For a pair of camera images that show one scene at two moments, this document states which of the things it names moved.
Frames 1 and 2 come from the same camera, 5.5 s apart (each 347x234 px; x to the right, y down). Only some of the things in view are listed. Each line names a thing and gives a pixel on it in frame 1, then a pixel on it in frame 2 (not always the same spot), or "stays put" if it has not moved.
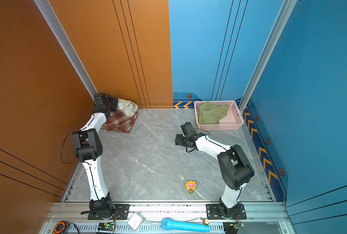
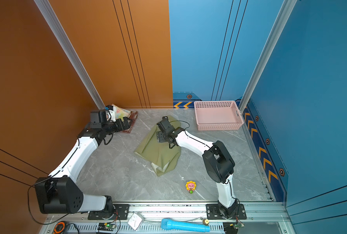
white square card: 134,221 stays put
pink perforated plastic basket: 231,121 stays put
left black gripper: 114,100 to 121,127
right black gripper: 178,140 to 160,138
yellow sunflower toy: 190,186 stays put
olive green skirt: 209,114 to 162,158
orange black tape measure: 60,227 stays put
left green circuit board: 106,226 stays put
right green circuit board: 238,225 stays put
